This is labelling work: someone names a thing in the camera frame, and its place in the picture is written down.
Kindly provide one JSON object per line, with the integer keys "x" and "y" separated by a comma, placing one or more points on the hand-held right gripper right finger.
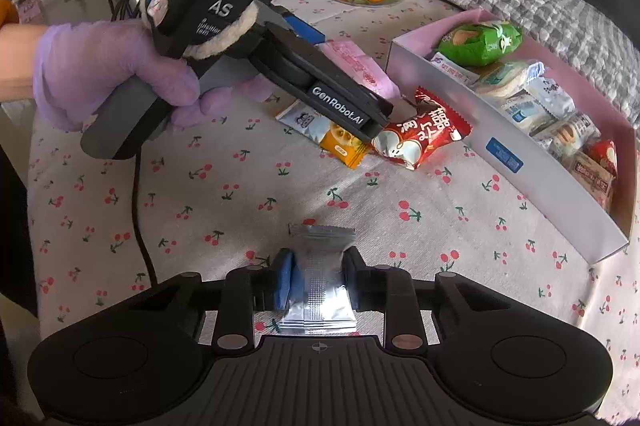
{"x": 352, "y": 278}

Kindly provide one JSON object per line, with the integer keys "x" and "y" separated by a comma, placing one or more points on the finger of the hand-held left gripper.
{"x": 380, "y": 116}

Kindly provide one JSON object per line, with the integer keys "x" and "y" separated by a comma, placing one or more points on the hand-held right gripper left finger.
{"x": 286, "y": 281}

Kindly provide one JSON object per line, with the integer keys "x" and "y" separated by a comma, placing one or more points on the silver foil packet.
{"x": 320, "y": 276}

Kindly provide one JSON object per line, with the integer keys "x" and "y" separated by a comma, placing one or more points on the red white candy packet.
{"x": 430, "y": 126}

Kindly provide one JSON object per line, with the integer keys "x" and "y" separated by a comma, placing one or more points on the green chip bag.
{"x": 475, "y": 41}

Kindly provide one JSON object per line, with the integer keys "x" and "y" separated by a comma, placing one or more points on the pink cardboard box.
{"x": 505, "y": 141}

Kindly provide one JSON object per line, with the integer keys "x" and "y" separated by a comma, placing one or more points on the white bread packet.
{"x": 522, "y": 114}
{"x": 502, "y": 79}

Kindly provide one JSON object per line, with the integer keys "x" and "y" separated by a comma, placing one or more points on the white packet with black print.
{"x": 552, "y": 94}

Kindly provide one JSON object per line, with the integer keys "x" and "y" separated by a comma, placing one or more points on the beige snack packet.
{"x": 590, "y": 178}

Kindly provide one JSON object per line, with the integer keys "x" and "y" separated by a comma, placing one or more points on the small red snack packet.
{"x": 602, "y": 156}

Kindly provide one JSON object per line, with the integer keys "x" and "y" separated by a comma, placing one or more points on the person's left forearm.
{"x": 20, "y": 51}

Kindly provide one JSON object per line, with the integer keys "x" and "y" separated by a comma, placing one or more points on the person's left hand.
{"x": 100, "y": 56}

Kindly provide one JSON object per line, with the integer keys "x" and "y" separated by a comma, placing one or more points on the orange white snack packet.
{"x": 345, "y": 151}

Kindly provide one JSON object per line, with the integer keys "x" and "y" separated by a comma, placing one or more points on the pink snack packet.
{"x": 350, "y": 56}

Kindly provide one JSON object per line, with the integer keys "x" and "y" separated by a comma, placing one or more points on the white packet with red print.
{"x": 452, "y": 69}

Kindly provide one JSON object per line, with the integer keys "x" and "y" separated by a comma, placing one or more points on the cherry print tablecloth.
{"x": 225, "y": 196}

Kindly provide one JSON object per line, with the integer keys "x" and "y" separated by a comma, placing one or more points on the white cracker packet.
{"x": 567, "y": 134}

